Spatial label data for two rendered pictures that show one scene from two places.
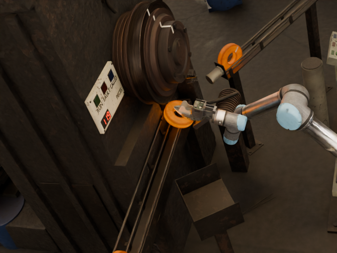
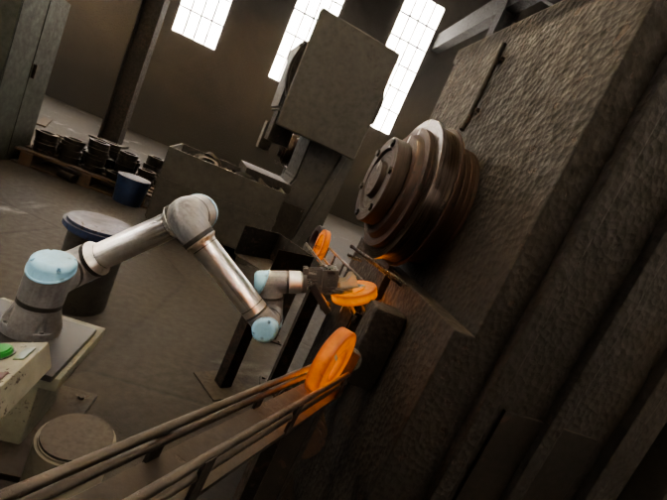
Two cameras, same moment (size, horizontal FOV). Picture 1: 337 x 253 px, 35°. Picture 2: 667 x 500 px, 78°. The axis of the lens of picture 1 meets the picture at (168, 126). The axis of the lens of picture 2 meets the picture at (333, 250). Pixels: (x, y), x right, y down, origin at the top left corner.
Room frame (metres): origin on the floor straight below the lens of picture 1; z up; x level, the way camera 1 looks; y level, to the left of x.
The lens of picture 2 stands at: (2.97, -1.12, 1.08)
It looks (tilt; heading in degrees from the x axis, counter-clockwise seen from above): 10 degrees down; 135
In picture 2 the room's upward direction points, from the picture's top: 24 degrees clockwise
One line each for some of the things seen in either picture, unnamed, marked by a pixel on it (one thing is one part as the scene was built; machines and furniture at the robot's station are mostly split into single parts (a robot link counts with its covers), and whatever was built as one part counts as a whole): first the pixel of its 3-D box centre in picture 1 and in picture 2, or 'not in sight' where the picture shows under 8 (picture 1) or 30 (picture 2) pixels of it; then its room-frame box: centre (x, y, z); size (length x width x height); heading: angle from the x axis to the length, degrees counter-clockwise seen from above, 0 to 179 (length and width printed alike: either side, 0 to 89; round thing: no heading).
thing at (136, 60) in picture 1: (155, 52); (407, 192); (2.11, -0.07, 1.11); 0.47 x 0.06 x 0.47; 149
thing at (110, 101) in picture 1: (106, 97); not in sight; (1.87, 0.20, 1.15); 0.26 x 0.02 x 0.18; 149
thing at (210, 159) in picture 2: not in sight; (217, 200); (-0.60, 0.76, 0.39); 1.03 x 0.83 x 0.79; 63
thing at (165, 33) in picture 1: (175, 51); (380, 181); (2.06, -0.15, 1.11); 0.28 x 0.06 x 0.28; 149
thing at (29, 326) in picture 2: not in sight; (36, 312); (1.70, -0.86, 0.37); 0.15 x 0.15 x 0.10
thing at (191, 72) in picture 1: (189, 90); (372, 344); (2.32, -0.17, 0.68); 0.11 x 0.08 x 0.24; 59
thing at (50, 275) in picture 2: not in sight; (50, 277); (1.70, -0.85, 0.49); 0.13 x 0.12 x 0.14; 142
